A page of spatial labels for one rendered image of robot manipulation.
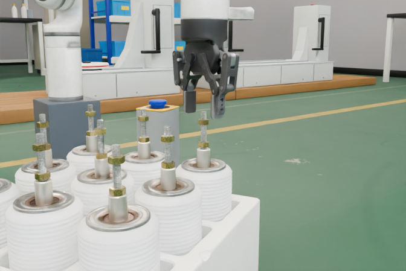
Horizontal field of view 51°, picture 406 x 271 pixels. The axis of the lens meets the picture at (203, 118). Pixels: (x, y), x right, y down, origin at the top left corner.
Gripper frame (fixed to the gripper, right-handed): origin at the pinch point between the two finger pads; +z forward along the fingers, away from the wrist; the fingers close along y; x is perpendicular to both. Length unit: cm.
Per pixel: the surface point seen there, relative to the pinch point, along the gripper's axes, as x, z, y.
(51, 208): -26.9, 9.7, 2.7
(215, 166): 0.4, 9.5, 2.8
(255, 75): 223, 18, -189
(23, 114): 34, 32, -195
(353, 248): 38, 35, 8
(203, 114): -0.4, 1.0, 0.7
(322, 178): 75, 35, -25
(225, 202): 0.6, 15.1, 5.0
